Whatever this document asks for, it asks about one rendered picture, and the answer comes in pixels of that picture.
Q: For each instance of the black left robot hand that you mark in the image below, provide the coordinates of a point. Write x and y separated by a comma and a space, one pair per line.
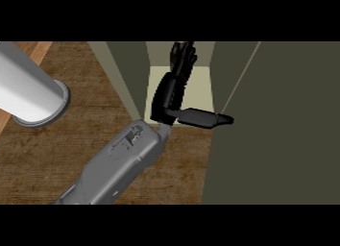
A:
165, 96

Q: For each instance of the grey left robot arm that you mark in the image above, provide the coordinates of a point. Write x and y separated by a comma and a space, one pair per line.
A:
117, 166

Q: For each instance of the olive grey open cabinet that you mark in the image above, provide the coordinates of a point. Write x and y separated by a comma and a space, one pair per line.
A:
130, 73

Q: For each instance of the dark grey cabinet door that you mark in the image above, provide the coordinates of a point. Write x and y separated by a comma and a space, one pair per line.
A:
291, 128

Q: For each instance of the white cylinder with grey rim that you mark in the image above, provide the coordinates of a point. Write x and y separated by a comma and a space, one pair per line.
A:
21, 86

